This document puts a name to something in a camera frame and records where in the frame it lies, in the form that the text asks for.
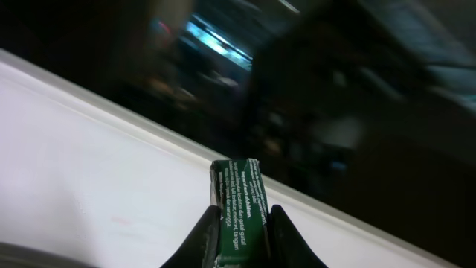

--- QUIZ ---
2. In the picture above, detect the dark snack packet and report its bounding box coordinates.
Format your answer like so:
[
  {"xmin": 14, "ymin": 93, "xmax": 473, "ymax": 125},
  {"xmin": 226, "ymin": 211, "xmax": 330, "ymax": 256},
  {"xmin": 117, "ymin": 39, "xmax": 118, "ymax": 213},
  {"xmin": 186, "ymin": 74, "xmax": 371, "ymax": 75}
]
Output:
[{"xmin": 210, "ymin": 159, "xmax": 271, "ymax": 267}]

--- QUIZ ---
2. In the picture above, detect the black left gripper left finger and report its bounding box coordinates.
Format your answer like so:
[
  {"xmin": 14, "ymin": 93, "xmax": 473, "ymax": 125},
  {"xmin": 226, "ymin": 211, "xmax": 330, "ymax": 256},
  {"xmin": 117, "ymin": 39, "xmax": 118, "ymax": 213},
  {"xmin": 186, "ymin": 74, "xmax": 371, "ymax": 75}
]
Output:
[{"xmin": 161, "ymin": 205, "xmax": 221, "ymax": 268}]

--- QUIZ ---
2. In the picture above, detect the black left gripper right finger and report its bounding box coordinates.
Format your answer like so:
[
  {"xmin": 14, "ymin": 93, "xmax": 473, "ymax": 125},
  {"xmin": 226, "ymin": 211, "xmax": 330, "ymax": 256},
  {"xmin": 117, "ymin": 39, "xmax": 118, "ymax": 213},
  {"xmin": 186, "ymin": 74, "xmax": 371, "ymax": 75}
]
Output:
[{"xmin": 268, "ymin": 205, "xmax": 327, "ymax": 268}]

